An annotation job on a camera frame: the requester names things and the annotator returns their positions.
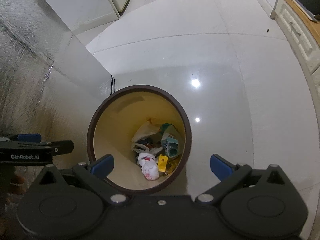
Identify teal snack packet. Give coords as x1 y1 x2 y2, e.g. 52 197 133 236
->
161 123 180 158

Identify clear plastic bag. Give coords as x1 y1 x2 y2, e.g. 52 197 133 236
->
131 118 163 143

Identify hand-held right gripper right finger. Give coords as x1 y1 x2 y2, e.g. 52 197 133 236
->
196 154 292 203

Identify yellow trash bin brown rim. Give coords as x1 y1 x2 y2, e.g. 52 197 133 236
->
86 85 193 196

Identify person's left hand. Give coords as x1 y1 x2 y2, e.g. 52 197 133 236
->
0 166 27 205

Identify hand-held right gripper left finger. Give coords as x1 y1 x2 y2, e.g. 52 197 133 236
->
36 154 128 203

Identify white plastic bag red print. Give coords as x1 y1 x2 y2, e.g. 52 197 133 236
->
138 152 160 181

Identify white low cabinet wooden top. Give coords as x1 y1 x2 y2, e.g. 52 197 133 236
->
271 0 320 93

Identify yellow blue snack packet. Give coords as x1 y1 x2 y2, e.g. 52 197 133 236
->
158 155 169 173

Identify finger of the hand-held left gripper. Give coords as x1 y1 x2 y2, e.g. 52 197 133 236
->
50 140 75 156
0 133 52 147

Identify grey covered table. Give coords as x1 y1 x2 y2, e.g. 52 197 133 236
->
0 0 117 183

